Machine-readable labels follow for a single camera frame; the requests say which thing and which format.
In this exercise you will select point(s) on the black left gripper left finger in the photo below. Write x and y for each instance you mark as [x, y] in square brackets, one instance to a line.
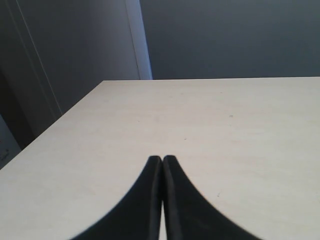
[137, 216]

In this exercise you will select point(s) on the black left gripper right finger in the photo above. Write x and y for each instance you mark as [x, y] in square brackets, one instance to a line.
[188, 215]

